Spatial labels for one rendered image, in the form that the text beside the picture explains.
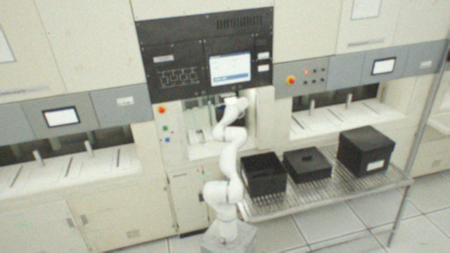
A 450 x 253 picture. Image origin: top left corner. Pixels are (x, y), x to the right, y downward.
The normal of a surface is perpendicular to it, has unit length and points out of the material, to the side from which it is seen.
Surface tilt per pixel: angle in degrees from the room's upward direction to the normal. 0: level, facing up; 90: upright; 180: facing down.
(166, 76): 90
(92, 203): 90
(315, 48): 90
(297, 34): 90
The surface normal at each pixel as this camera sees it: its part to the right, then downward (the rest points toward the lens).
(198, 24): 0.25, 0.49
